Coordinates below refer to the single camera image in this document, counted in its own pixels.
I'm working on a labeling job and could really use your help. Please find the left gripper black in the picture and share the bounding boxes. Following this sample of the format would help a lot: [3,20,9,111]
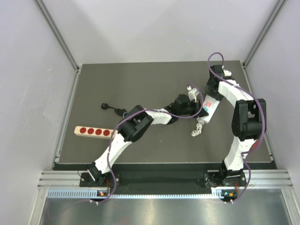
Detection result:
[178,99,208,119]

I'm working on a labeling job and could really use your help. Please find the white power strip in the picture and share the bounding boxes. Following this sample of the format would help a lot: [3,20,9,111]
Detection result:
[191,95,220,137]

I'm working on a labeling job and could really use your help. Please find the red cube plug adapter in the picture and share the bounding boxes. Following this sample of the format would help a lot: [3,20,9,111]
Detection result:
[250,142,258,150]

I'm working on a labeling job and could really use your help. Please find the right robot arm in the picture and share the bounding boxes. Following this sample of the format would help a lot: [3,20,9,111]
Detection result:
[203,65,266,188]

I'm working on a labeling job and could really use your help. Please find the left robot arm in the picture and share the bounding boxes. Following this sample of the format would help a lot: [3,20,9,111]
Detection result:
[87,94,209,186]

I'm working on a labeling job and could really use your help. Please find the wooden power strip red sockets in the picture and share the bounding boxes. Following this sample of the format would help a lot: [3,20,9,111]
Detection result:
[74,126,113,139]

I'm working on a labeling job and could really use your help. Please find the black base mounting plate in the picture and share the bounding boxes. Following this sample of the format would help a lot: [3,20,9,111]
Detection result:
[79,171,246,188]

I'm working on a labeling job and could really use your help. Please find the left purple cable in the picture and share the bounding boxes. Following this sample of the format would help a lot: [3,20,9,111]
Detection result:
[46,83,204,211]

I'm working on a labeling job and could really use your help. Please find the purple cable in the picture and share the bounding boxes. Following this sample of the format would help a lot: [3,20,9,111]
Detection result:
[46,83,204,211]
[207,52,267,204]

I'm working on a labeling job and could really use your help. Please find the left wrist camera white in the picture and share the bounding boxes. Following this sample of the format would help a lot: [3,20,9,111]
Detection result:
[187,85,199,102]

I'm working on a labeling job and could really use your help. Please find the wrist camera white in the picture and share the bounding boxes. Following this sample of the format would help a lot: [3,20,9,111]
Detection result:
[223,69,232,77]
[187,85,199,102]

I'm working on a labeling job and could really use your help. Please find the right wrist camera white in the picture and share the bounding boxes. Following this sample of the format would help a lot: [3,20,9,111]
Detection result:
[223,69,232,77]

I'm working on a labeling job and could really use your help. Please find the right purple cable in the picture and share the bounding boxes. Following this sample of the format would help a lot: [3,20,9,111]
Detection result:
[207,52,267,204]

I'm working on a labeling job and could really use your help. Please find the white slotted cable duct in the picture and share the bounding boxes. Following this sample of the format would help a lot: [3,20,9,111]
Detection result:
[47,188,233,199]

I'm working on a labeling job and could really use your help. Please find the right aluminium frame post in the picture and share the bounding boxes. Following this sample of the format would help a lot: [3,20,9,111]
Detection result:
[241,0,287,169]

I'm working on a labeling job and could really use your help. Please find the aluminium frame post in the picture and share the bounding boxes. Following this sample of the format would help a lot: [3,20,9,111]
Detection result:
[34,0,81,170]
[241,0,287,169]

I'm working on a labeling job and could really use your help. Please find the black power cable with plug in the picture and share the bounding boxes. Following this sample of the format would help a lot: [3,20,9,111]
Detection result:
[101,103,128,117]

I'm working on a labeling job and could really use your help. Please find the left aluminium frame post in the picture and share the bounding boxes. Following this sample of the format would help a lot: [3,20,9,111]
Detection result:
[34,0,81,170]

